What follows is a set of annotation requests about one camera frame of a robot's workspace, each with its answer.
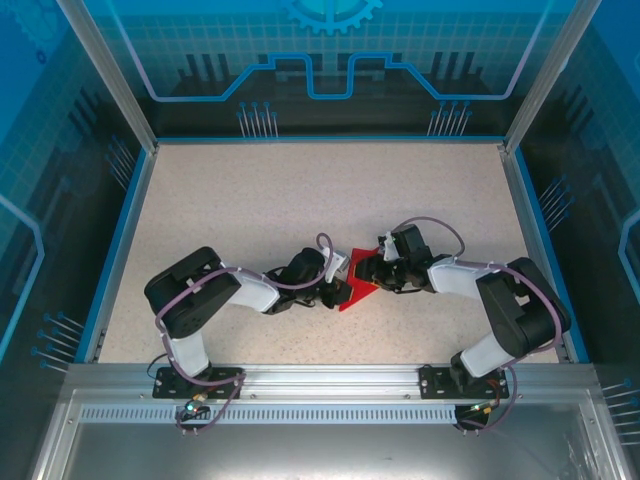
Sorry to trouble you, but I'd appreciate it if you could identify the red square paper sheet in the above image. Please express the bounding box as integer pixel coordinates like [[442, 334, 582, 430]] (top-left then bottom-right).
[[337, 246, 382, 313]]

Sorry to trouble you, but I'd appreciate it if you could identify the metal sheet tray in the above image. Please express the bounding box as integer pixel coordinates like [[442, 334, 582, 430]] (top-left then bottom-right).
[[29, 389, 624, 480]]

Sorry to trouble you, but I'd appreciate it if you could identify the blue border strip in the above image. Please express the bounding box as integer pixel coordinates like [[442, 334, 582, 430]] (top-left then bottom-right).
[[152, 133, 507, 146]]

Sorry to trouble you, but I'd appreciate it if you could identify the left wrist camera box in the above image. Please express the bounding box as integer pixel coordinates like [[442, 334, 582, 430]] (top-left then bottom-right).
[[323, 246, 352, 282]]

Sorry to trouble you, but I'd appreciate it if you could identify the aluminium mounting rail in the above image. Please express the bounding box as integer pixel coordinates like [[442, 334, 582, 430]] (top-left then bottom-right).
[[67, 363, 599, 401]]

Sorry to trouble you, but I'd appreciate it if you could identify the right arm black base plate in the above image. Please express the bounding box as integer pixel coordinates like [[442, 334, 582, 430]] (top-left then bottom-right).
[[418, 363, 511, 401]]

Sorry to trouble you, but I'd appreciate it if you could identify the slotted metal cable duct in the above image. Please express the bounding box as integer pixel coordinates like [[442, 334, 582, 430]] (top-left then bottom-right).
[[77, 405, 459, 425]]

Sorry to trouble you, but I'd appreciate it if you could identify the blue edged side rail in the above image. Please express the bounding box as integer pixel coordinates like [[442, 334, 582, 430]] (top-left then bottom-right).
[[74, 144, 160, 365], [498, 142, 592, 364]]

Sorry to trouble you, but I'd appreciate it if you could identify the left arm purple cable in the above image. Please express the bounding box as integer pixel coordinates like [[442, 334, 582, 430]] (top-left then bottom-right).
[[155, 232, 334, 432]]

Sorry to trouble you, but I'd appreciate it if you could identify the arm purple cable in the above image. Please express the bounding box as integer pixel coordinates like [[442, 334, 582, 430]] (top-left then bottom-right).
[[155, 232, 334, 432], [389, 215, 564, 432]]

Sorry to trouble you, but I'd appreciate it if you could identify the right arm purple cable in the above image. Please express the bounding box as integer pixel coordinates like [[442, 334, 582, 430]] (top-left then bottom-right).
[[389, 215, 564, 432]]

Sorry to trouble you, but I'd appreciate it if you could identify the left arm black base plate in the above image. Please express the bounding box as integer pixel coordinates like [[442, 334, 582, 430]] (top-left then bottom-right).
[[152, 366, 245, 400]]

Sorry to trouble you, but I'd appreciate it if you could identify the aluminium frame post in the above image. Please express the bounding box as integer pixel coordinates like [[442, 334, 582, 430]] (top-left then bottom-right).
[[502, 0, 604, 154], [55, 0, 160, 154]]

